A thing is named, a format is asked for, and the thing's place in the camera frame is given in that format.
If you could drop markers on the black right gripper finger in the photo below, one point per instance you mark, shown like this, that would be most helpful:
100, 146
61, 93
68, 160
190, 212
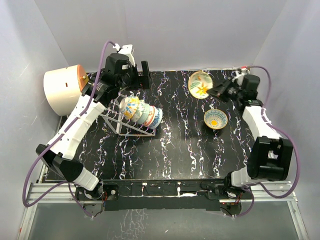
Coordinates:
218, 95
221, 88

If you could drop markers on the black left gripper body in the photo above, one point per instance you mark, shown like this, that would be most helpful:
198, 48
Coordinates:
123, 81

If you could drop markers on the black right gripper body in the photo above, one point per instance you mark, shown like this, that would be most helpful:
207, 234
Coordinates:
235, 92

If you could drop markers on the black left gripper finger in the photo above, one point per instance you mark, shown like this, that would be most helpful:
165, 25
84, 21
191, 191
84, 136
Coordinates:
131, 81
145, 78

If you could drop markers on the orange leaf pattern bowl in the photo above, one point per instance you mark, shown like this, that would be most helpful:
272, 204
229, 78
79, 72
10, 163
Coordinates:
199, 83

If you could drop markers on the yellow sun pattern bowl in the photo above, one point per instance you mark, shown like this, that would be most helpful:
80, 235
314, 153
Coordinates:
215, 119

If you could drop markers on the white wire dish rack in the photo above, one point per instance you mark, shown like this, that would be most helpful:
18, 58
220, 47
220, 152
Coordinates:
121, 126

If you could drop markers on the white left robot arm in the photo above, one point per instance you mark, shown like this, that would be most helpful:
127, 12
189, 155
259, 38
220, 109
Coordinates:
58, 154

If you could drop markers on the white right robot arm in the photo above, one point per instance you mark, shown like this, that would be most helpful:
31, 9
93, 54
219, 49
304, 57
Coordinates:
270, 156

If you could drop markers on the red flower striped bowl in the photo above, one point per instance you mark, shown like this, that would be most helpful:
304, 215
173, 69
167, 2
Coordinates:
151, 116

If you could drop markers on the blue rose pattern bowl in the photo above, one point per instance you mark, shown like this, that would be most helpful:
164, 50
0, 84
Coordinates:
157, 120

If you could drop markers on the white cylinder with orange lid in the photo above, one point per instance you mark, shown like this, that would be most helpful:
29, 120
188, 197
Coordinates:
63, 87

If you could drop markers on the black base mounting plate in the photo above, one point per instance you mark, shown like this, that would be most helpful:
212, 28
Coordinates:
169, 194

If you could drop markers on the aluminium frame rail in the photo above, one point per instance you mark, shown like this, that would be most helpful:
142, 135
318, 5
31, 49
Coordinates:
54, 215

